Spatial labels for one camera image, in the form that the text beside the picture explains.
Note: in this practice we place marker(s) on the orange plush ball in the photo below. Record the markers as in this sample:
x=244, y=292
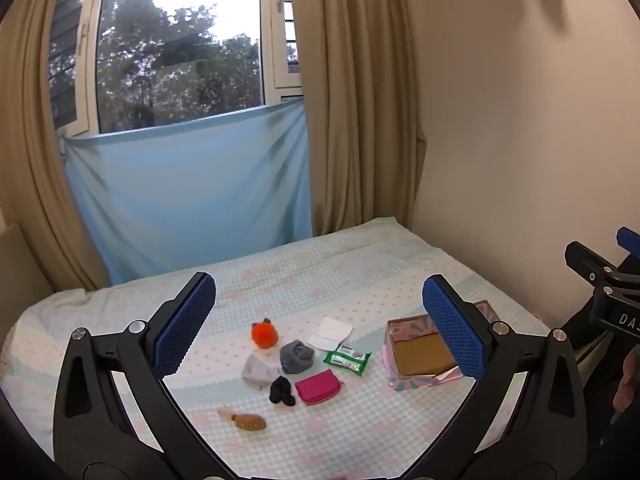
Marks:
x=265, y=334

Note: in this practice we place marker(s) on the window with white frame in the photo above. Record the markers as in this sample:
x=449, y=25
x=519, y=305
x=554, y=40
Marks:
x=175, y=45

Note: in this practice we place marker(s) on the brown plush fish toy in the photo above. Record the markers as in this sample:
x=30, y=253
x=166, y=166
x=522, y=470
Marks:
x=247, y=421

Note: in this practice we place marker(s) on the white paper towel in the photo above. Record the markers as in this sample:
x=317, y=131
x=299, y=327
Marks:
x=330, y=332

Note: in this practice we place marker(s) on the light blue hanging cloth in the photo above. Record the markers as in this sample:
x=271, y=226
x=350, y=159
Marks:
x=190, y=185

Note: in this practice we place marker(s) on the person's right hand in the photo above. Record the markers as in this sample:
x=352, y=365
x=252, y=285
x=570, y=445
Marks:
x=627, y=390

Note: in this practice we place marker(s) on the pink patterned cardboard box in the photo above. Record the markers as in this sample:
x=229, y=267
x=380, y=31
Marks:
x=417, y=355

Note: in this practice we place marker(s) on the beige curtain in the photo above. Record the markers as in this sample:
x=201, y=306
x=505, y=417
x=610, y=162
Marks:
x=355, y=100
x=35, y=150

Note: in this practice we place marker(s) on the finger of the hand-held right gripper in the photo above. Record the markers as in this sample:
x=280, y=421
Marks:
x=630, y=241
x=587, y=262

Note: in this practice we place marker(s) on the white grey cloth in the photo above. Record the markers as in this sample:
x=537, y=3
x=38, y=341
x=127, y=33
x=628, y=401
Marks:
x=259, y=370

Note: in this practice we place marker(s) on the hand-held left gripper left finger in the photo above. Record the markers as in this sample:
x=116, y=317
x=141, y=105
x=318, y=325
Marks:
x=185, y=330

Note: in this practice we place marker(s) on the green wet wipes pack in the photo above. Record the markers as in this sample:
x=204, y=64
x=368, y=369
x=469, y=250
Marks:
x=347, y=360

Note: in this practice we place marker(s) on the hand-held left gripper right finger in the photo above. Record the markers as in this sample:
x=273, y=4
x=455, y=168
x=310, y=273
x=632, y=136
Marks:
x=452, y=332

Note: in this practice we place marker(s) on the grey sock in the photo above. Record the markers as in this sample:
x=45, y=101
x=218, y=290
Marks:
x=296, y=356

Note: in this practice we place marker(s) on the pink zip pouch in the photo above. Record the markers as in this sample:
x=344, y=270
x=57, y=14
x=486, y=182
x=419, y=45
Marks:
x=319, y=388

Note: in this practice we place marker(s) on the black sock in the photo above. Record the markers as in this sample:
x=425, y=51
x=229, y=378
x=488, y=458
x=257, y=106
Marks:
x=281, y=391

